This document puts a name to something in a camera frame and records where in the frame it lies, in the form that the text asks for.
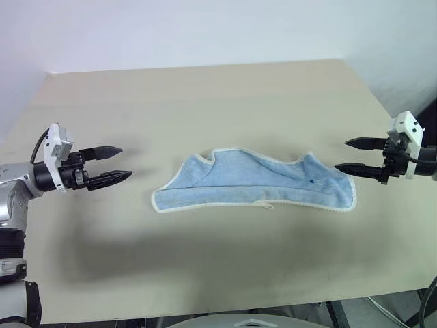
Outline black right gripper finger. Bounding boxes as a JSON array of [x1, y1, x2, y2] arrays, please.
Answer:
[[333, 163, 385, 179], [344, 137, 388, 152]]

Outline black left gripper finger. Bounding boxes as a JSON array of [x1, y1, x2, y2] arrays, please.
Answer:
[[80, 145, 124, 163], [87, 169, 134, 191]]

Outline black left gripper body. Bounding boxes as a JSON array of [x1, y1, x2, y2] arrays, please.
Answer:
[[57, 152, 93, 193]]

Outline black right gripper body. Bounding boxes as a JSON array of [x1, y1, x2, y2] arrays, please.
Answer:
[[377, 133, 415, 187]]

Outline light blue cloth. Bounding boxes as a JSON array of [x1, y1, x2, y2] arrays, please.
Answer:
[[150, 146, 358, 215]]

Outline grey robot torso shell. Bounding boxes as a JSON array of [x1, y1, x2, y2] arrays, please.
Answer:
[[163, 313, 343, 328]]

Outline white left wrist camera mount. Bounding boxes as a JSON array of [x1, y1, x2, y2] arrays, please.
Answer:
[[43, 122, 75, 193]]

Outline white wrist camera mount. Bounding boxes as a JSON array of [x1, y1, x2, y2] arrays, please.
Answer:
[[387, 110, 426, 180], [43, 122, 75, 193]]

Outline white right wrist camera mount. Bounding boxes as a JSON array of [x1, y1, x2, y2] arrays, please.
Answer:
[[387, 110, 426, 180]]

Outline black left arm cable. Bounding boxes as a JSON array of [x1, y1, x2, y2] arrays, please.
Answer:
[[31, 128, 51, 165]]

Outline black hanging cable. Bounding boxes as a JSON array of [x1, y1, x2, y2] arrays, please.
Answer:
[[421, 274, 437, 328]]

